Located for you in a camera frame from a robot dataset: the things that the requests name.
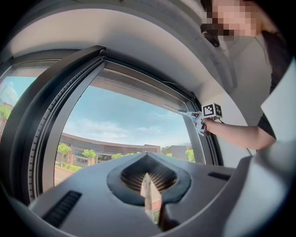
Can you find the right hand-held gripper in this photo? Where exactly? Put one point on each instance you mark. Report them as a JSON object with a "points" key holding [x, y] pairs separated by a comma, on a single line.
{"points": [[211, 110]]}

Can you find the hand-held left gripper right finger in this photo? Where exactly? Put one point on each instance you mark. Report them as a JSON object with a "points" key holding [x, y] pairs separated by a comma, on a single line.
{"points": [[203, 185]]}

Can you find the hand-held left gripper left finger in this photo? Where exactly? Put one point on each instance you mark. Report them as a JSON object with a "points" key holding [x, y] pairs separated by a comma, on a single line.
{"points": [[92, 180]]}

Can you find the blue brass squeegee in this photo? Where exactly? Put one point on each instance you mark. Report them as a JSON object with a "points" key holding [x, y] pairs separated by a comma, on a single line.
{"points": [[182, 113]]}

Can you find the casement window glass pane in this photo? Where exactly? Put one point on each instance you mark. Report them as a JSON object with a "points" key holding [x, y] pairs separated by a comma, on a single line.
{"points": [[115, 115]]}

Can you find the person's right forearm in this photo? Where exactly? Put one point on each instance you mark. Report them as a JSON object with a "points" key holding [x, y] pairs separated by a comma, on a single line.
{"points": [[238, 134]]}

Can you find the brown brick building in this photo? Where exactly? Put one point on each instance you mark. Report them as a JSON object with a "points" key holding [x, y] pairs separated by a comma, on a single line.
{"points": [[104, 148]]}

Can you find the street tree with sawn top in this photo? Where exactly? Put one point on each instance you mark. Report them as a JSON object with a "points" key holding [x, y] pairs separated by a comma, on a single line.
{"points": [[146, 189]]}

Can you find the person's black shirt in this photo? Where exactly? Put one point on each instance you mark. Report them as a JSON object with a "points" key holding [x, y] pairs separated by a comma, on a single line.
{"points": [[268, 127]]}

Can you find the person's head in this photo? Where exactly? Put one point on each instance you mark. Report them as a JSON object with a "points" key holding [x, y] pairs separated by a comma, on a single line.
{"points": [[236, 16]]}

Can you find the large fixed window glass pane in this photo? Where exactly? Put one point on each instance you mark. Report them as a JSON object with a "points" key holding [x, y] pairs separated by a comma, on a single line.
{"points": [[11, 97]]}

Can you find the black head-mounted camera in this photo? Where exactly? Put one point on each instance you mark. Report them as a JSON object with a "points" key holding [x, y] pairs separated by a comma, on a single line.
{"points": [[210, 34]]}

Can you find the black window frame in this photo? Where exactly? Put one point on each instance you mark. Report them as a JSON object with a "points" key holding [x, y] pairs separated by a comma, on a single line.
{"points": [[27, 129]]}

